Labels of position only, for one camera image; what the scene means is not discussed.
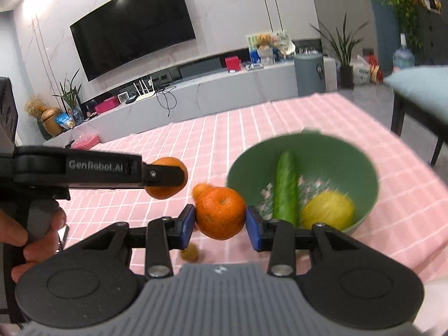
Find dark cabinet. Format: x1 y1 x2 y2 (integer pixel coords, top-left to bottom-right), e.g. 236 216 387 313
413 3 448 67

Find pink basket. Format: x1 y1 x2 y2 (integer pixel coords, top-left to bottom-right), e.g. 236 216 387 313
72 133 101 150

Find red gift bag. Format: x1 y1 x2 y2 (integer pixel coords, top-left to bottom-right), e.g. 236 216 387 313
367 54 384 84

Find white ornament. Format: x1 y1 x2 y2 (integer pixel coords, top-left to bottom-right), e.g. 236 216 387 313
278 31 297 57

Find yellow-green citrus fruit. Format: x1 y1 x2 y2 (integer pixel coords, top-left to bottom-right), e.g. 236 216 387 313
302 189 356 232

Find black stool with blue cushion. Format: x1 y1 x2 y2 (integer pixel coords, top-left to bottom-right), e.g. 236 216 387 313
383 66 448 167

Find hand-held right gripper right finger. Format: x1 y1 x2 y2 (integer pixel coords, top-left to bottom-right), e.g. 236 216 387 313
246 206 377 277

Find blue snack bag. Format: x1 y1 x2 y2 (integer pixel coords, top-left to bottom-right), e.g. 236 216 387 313
55 112 76 129

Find red box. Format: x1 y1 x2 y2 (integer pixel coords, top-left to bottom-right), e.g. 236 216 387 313
225 56 242 74

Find white router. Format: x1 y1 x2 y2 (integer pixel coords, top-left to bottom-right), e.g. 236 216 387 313
134 76 156 103

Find snake plant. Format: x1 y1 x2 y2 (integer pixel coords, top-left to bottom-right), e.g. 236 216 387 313
310 14 369 69

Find green leafy plant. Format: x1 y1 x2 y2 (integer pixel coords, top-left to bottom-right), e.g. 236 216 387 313
52 70 83 113

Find pothos plant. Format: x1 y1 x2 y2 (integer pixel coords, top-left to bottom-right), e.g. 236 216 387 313
381 0 426 50

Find grey marble tv console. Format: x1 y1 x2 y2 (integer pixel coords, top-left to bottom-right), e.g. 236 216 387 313
44 58 338 148

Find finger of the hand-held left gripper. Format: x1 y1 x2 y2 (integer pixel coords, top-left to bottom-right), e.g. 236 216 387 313
142 163 188 188

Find white woven basket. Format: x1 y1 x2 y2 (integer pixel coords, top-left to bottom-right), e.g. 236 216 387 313
257 48 276 66

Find green bowl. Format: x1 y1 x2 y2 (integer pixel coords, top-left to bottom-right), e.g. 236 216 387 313
227 129 379 235

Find black plant pot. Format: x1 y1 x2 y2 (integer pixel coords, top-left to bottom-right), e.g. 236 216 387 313
340 66 355 89

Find pink tissue box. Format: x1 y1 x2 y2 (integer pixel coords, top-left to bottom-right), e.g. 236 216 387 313
94 96 120 115

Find cucumber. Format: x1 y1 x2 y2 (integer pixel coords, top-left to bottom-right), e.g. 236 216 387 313
273 151 300 226

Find large water bottle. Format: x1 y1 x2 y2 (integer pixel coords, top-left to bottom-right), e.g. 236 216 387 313
393 33 416 74

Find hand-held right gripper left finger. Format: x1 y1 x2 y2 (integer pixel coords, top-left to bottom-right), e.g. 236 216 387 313
75 204 195 279

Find brown vase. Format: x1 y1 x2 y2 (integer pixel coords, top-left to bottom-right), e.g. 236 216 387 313
41 108 64 136

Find black television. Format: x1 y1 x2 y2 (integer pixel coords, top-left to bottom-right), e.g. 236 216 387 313
70 0 197 82

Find small orange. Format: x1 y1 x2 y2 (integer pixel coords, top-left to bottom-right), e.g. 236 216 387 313
192 183 211 199

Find small yellow-brown fruit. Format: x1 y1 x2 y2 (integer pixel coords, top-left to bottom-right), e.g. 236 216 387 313
181 244 201 262

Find dried flowers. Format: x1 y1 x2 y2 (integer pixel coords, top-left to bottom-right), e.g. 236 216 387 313
24 94 47 118

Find pink checked tablecloth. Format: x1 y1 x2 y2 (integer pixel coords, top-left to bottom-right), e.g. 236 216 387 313
45 89 448 288

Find grey trash can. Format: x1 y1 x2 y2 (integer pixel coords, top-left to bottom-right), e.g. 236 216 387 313
293 53 326 97

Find person's left hand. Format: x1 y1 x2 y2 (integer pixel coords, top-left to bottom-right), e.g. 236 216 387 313
0 206 67 284

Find black cables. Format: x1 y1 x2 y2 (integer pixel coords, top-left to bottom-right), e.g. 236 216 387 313
156 83 178 117

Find white plastic bag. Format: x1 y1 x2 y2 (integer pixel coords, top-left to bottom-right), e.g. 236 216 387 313
351 55 371 85

